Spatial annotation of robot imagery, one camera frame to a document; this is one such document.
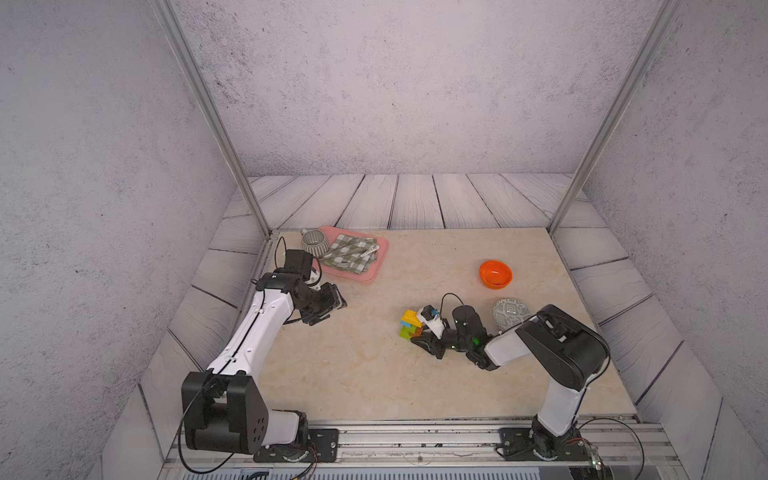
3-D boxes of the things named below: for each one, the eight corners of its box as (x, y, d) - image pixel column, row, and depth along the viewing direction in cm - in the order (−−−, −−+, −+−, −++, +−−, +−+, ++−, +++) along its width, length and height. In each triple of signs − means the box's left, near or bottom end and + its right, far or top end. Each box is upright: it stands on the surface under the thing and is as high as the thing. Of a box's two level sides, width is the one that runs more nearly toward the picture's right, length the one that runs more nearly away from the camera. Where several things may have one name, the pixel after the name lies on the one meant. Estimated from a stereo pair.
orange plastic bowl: (481, 290, 105) (484, 283, 101) (476, 268, 111) (478, 260, 108) (511, 290, 104) (515, 283, 101) (504, 268, 111) (508, 260, 108)
